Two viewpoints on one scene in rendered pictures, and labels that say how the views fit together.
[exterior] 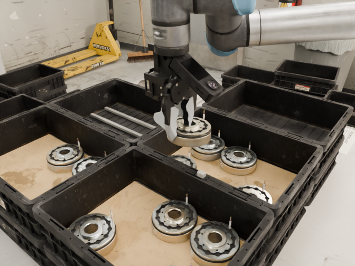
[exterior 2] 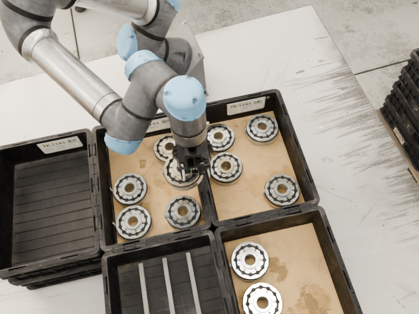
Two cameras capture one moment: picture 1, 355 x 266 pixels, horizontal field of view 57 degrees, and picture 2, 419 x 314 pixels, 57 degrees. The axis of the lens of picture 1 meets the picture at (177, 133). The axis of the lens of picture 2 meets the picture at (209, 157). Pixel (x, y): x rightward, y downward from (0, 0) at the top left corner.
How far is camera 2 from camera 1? 1.13 m
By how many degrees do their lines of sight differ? 80
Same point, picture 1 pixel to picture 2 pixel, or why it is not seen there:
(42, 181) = (293, 287)
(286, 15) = (96, 79)
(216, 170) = (153, 197)
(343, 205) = not seen: hidden behind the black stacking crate
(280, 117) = (17, 224)
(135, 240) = (256, 176)
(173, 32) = not seen: hidden behind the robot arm
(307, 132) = (31, 187)
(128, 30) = not seen: outside the picture
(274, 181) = (130, 159)
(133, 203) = (237, 206)
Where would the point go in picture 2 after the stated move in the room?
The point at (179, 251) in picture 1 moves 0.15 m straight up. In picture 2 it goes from (237, 152) to (237, 128)
